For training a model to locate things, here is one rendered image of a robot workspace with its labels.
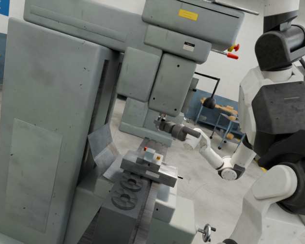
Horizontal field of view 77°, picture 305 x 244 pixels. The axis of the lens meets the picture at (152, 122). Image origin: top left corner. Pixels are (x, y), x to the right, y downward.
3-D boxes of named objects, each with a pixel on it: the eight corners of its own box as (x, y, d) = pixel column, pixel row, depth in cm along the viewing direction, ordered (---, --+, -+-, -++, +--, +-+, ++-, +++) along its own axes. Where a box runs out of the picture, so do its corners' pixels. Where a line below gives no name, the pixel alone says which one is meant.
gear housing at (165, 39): (201, 65, 119) (207, 49, 116) (205, 63, 95) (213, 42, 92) (150, 49, 121) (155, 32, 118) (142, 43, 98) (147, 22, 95)
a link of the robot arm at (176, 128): (171, 117, 121) (188, 124, 115) (166, 131, 124) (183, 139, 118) (161, 118, 111) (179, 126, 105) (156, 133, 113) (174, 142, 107)
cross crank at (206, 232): (208, 235, 138) (214, 221, 135) (210, 249, 127) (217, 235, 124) (187, 226, 140) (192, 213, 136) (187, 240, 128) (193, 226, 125)
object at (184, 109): (186, 113, 117) (198, 79, 111) (186, 114, 113) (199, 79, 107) (180, 110, 117) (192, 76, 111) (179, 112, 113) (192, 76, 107)
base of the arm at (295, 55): (311, 62, 66) (275, 62, 75) (317, 20, 60) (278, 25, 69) (288, 74, 59) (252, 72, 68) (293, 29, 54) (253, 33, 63)
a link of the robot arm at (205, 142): (191, 129, 113) (206, 144, 114) (183, 139, 108) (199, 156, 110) (198, 126, 107) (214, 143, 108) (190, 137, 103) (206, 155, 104)
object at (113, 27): (163, 65, 121) (173, 32, 116) (158, 63, 100) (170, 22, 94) (48, 29, 128) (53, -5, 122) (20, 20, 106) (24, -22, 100)
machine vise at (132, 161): (175, 175, 130) (180, 161, 127) (174, 188, 116) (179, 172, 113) (126, 158, 133) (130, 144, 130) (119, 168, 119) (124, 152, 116)
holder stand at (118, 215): (136, 216, 86) (148, 178, 81) (122, 262, 65) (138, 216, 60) (110, 206, 87) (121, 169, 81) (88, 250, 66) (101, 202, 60)
